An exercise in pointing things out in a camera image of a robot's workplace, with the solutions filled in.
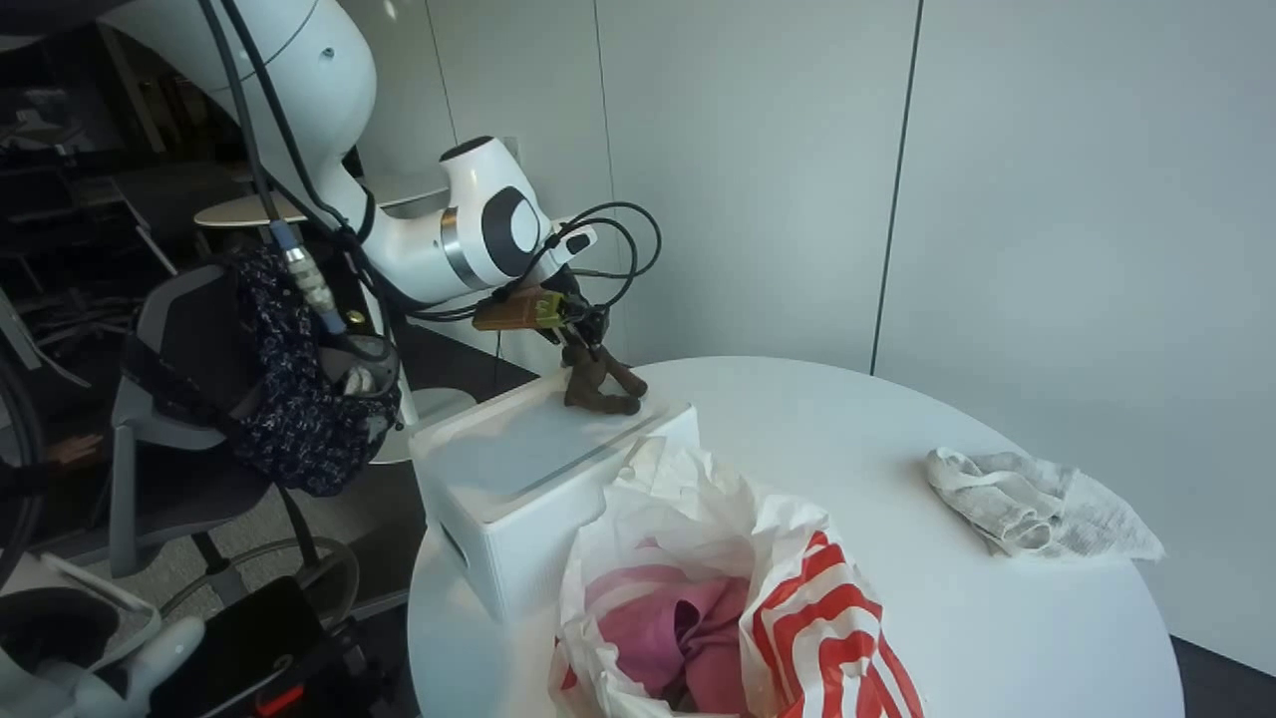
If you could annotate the olive wrist camera box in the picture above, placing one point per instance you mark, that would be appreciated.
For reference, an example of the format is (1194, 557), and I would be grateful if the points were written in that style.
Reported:
(522, 314)

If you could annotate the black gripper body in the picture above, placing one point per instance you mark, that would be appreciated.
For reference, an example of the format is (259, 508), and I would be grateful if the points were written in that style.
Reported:
(586, 307)

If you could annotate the white red striped plastic bag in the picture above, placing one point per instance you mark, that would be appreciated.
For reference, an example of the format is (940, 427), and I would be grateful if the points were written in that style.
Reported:
(812, 622)

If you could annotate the black equipment case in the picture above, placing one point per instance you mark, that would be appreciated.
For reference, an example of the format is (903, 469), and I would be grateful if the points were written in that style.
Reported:
(252, 653)

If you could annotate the crumpled white grey cloth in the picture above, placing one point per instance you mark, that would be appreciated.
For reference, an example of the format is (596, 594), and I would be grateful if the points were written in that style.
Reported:
(1037, 505)

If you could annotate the dark floral garment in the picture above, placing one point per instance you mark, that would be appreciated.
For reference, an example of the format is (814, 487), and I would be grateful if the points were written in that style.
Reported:
(302, 399)

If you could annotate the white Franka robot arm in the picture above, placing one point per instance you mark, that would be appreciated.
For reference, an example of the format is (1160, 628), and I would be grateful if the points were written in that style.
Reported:
(439, 241)

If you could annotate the white plastic box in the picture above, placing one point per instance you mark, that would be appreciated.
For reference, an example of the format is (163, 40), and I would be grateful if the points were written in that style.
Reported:
(531, 481)

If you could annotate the pink cloth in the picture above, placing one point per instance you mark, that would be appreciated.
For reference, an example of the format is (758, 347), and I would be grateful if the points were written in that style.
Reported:
(651, 622)

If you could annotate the grey office chair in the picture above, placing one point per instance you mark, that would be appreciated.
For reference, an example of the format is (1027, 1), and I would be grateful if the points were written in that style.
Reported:
(174, 399)

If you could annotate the round white stool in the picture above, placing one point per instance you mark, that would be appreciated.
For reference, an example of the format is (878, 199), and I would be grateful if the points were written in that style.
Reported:
(267, 214)

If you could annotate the white rounded floor device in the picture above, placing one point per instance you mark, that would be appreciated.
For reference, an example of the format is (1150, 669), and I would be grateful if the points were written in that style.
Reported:
(82, 640)

